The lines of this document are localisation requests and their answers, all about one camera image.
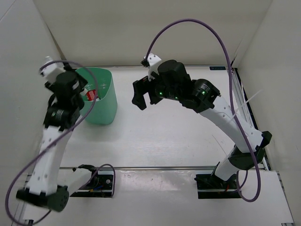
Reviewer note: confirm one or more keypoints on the white zip tie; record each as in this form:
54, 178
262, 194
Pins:
245, 103

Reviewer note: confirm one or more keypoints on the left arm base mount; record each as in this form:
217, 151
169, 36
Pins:
102, 184

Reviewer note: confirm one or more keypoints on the blue label sticker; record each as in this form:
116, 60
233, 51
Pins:
217, 68

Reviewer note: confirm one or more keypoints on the green plastic bin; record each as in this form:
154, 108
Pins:
104, 110

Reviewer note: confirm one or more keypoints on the red label plastic bottle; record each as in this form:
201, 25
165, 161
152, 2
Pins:
89, 94

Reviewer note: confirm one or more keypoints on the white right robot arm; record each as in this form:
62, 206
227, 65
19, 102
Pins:
169, 80

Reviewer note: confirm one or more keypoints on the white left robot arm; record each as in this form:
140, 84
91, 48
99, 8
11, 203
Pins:
63, 111

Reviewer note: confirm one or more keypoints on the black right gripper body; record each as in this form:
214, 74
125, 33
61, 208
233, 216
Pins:
155, 85

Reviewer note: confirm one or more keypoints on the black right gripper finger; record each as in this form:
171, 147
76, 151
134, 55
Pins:
154, 99
139, 91

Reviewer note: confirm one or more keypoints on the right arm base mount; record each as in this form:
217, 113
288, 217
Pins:
211, 187

